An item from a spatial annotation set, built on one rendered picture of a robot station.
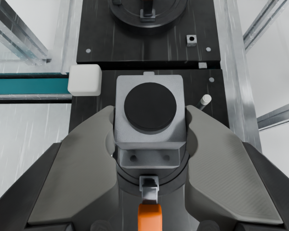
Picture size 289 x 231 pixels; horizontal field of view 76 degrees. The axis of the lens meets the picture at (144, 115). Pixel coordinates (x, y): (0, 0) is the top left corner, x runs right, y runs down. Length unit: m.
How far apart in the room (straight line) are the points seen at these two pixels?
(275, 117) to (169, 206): 0.21
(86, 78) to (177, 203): 0.22
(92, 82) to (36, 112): 0.15
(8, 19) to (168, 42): 0.23
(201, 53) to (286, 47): 0.27
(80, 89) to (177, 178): 0.18
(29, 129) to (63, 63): 0.13
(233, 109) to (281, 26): 0.32
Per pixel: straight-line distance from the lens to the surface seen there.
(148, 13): 0.32
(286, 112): 0.33
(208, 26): 0.37
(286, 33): 0.59
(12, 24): 0.32
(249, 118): 0.33
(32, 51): 0.34
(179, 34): 0.35
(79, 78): 0.30
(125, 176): 0.25
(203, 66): 0.33
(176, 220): 0.28
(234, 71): 0.36
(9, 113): 0.42
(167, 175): 0.25
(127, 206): 0.28
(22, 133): 0.40
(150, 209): 0.17
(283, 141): 0.47
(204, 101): 0.19
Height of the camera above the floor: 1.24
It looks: 74 degrees down
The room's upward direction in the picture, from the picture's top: 4 degrees counter-clockwise
